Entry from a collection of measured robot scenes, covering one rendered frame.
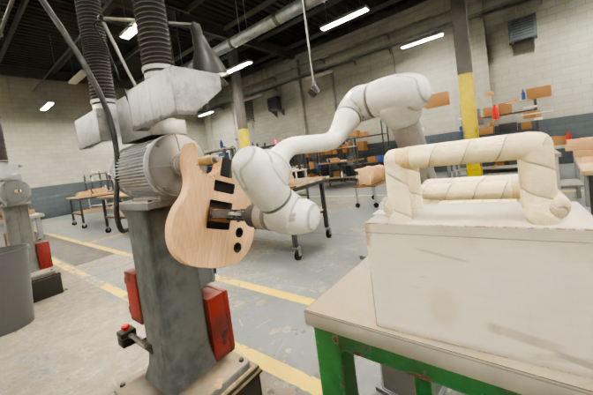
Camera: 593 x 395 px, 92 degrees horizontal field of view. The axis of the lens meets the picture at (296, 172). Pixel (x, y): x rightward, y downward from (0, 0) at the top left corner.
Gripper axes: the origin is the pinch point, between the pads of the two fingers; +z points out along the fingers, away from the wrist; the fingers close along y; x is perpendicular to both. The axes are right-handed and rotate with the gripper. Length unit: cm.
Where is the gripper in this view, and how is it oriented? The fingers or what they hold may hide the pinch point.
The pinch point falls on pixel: (220, 214)
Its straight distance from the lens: 107.0
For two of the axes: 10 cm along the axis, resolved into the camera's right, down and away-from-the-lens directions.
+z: -7.8, 0.8, 6.2
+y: 6.2, 2.2, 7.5
